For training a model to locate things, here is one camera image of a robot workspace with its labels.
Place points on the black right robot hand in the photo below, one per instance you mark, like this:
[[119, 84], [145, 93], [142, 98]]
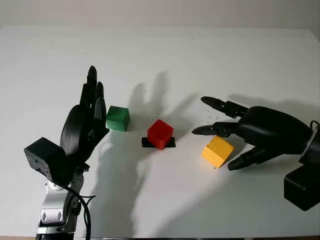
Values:
[[272, 132]]

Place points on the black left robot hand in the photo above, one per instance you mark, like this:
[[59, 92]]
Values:
[[73, 132]]

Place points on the green block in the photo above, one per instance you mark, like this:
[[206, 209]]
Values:
[[117, 118]]

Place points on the yellow block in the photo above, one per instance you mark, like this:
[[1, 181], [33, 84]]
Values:
[[216, 151]]

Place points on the red block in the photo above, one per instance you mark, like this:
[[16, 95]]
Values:
[[160, 133]]

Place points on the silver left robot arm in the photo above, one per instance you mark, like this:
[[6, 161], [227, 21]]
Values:
[[52, 212]]

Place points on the black square marker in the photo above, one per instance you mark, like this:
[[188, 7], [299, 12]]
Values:
[[145, 143]]

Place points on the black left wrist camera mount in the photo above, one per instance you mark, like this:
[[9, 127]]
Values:
[[42, 157]]

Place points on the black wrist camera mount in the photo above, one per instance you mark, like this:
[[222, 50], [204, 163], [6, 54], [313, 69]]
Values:
[[302, 187], [42, 157]]

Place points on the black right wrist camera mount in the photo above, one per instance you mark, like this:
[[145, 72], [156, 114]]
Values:
[[302, 187]]

